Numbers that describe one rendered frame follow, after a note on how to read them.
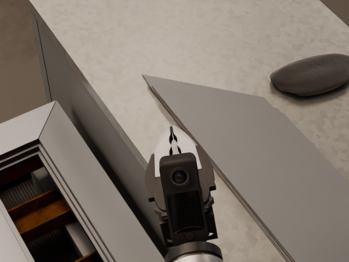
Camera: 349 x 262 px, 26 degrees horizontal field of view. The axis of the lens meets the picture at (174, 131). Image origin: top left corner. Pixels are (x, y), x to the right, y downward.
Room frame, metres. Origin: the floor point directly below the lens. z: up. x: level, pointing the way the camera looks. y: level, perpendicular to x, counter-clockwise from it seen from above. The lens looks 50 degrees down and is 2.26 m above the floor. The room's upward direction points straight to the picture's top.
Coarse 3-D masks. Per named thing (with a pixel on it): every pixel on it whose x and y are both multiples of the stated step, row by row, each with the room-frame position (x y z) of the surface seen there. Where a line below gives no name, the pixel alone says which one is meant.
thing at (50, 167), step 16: (32, 144) 1.12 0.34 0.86; (0, 160) 1.07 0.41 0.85; (16, 160) 1.09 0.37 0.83; (32, 160) 1.10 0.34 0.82; (48, 160) 1.07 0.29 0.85; (64, 192) 1.00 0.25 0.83; (80, 208) 0.94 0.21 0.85; (80, 224) 0.91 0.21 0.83; (96, 240) 0.86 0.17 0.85; (112, 256) 0.81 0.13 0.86
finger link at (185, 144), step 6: (174, 126) 0.67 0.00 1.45; (174, 132) 0.65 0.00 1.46; (180, 132) 0.66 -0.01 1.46; (174, 138) 0.65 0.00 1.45; (180, 138) 0.64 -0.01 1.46; (186, 138) 0.64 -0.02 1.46; (180, 144) 0.63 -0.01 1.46; (186, 144) 0.63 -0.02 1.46; (192, 144) 0.63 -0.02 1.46; (180, 150) 0.63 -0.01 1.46; (186, 150) 0.62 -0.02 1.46; (192, 150) 0.62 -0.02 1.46; (198, 162) 0.60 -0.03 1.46; (198, 168) 0.59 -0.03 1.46
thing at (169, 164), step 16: (160, 160) 0.55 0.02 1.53; (176, 160) 0.54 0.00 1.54; (192, 160) 0.54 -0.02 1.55; (160, 176) 0.53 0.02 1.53; (176, 176) 0.53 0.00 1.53; (192, 176) 0.53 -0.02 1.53; (176, 192) 0.52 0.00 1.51; (192, 192) 0.52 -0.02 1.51; (176, 208) 0.51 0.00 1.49; (192, 208) 0.51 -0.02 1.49; (176, 224) 0.50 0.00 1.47; (192, 224) 0.50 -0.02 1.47; (176, 240) 0.49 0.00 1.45; (192, 240) 0.49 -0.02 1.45
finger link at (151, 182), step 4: (152, 156) 0.62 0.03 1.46; (152, 160) 0.61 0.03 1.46; (148, 164) 0.60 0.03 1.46; (152, 164) 0.60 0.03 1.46; (148, 168) 0.60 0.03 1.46; (152, 168) 0.60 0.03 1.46; (148, 172) 0.59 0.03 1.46; (152, 172) 0.59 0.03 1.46; (148, 176) 0.58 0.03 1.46; (152, 176) 0.58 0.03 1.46; (148, 180) 0.58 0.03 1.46; (152, 180) 0.58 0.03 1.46; (156, 180) 0.58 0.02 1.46; (160, 180) 0.58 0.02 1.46; (148, 184) 0.57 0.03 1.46; (152, 184) 0.57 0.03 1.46; (156, 184) 0.57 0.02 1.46; (148, 188) 0.57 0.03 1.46; (152, 188) 0.57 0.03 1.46; (148, 192) 0.56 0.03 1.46; (152, 192) 0.56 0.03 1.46; (148, 196) 0.55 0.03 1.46; (152, 196) 0.55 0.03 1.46; (152, 200) 0.55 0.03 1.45
